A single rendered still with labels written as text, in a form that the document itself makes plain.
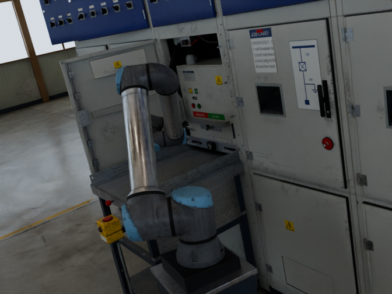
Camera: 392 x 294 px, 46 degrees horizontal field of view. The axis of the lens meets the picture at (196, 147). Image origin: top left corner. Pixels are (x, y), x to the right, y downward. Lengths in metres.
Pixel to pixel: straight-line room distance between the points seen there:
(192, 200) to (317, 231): 0.87
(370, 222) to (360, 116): 0.47
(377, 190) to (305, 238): 0.58
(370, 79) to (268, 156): 0.76
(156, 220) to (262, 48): 0.97
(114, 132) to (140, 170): 1.20
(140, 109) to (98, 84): 1.05
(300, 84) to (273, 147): 0.40
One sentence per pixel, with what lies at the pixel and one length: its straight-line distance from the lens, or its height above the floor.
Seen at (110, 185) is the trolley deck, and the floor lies 0.85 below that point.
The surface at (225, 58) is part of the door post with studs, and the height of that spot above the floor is 1.43.
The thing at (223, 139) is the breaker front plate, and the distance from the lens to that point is 2.75.
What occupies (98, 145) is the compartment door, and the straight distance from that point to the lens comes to 2.94.
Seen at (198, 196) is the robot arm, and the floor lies 1.07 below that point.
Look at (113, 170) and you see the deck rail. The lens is 2.82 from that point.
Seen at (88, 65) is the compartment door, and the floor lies 1.52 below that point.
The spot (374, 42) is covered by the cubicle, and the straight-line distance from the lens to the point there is 1.82.
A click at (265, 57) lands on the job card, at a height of 1.44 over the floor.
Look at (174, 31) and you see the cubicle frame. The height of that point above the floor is 1.61.
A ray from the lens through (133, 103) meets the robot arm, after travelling 1.88.
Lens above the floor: 1.72
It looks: 17 degrees down
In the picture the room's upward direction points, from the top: 12 degrees counter-clockwise
